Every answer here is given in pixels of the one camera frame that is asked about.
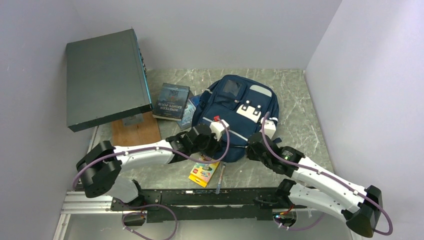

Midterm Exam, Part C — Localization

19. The navy blue student backpack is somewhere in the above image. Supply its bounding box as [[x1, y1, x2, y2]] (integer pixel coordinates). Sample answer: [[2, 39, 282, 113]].
[[191, 74, 280, 163]]

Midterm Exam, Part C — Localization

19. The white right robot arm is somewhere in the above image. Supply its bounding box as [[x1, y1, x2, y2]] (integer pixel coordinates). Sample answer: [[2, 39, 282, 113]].
[[246, 132, 383, 238]]

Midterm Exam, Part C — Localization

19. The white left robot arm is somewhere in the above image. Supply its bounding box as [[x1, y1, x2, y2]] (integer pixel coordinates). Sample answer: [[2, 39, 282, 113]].
[[72, 120, 230, 210]]

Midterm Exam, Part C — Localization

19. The yellow crayon box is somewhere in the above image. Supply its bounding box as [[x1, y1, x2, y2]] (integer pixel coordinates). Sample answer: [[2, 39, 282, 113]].
[[188, 161, 220, 188]]

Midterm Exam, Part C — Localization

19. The Nineteen Eighty-Four book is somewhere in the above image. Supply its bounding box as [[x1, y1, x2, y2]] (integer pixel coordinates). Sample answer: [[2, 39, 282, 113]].
[[152, 83, 190, 121]]

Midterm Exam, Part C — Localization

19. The blue pen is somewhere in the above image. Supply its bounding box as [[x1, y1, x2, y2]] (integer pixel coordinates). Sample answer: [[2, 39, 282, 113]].
[[215, 164, 226, 195]]

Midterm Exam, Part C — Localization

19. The wooden board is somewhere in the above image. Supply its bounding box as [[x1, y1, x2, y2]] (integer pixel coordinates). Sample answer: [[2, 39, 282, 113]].
[[111, 112, 162, 147]]

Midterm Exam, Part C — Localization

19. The dark grey metal equipment box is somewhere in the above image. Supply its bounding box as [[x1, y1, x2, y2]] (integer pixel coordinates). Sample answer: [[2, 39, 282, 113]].
[[65, 28, 153, 132]]

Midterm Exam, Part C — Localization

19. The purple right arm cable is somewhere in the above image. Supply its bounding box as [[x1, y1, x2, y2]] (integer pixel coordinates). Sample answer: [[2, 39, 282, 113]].
[[260, 111, 394, 237]]

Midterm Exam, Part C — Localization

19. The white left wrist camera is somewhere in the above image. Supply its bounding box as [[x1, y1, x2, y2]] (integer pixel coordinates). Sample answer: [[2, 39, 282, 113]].
[[209, 116, 230, 141]]

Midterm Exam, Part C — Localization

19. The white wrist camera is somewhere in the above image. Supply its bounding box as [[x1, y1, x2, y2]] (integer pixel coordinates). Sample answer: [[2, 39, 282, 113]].
[[209, 116, 230, 141], [260, 119, 276, 139]]

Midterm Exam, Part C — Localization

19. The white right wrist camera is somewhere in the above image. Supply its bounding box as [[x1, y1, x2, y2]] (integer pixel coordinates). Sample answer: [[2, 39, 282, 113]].
[[260, 119, 276, 139]]

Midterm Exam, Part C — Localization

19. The aluminium frame rail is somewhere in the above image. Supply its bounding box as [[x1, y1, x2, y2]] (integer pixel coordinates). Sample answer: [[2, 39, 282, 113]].
[[52, 125, 364, 240]]

